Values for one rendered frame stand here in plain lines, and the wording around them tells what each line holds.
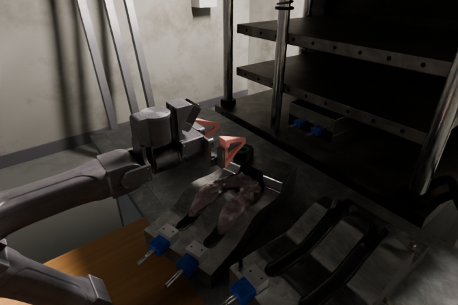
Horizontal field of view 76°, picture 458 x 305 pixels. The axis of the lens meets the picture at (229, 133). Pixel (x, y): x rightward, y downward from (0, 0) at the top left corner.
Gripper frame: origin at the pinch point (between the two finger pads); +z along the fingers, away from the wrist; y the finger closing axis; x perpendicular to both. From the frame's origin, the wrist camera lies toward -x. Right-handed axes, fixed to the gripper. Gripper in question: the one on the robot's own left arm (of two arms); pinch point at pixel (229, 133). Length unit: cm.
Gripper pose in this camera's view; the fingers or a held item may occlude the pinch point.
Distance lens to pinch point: 68.2
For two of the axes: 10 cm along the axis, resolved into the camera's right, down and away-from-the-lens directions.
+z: 7.9, -2.8, 5.5
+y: -6.1, -3.7, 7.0
